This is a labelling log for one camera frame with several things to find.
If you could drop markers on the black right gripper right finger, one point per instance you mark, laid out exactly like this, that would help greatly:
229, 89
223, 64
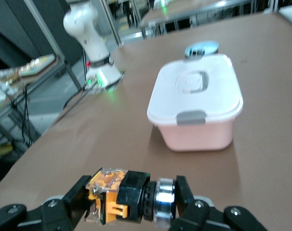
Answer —
196, 216

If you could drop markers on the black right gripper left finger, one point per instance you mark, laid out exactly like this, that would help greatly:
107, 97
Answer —
64, 211

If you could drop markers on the orange push button switch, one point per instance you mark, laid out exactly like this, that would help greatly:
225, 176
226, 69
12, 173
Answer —
131, 192

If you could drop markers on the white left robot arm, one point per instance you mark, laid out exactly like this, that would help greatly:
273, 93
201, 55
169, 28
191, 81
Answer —
88, 29

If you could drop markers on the pink box with white lid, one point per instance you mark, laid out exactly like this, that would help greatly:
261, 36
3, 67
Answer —
196, 108

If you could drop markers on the yellow object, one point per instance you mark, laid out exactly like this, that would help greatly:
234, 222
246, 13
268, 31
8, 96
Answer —
1, 150

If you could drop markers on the cluttered shelf board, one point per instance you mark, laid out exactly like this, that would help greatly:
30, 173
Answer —
32, 66

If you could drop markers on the light blue round plate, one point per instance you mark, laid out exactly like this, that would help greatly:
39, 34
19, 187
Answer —
203, 45

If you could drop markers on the grey background table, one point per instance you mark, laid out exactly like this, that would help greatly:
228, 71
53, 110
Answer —
196, 14

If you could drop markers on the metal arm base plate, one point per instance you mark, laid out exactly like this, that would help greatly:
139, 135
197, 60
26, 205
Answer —
97, 89

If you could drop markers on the slanted grey frame post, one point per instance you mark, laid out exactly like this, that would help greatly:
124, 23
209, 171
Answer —
43, 26

